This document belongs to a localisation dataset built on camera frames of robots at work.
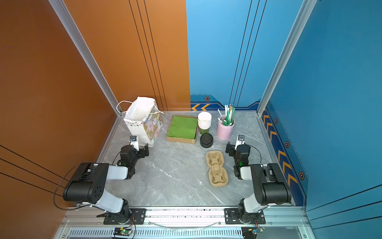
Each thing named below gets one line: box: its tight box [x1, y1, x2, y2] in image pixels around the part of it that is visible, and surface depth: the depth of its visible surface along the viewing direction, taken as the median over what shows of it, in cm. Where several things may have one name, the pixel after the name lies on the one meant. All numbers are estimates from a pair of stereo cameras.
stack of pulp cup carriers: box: [205, 150, 229, 188], surface depth 86 cm
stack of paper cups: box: [197, 111, 212, 135], surface depth 97 cm
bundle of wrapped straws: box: [216, 104, 236, 127], surface depth 95 cm
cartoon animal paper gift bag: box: [116, 96, 165, 148], surface depth 91 cm
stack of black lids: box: [199, 132, 214, 148], surface depth 98 cm
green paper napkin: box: [167, 115, 198, 140], surface depth 105 cm
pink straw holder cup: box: [217, 114, 235, 141], surface depth 99 cm
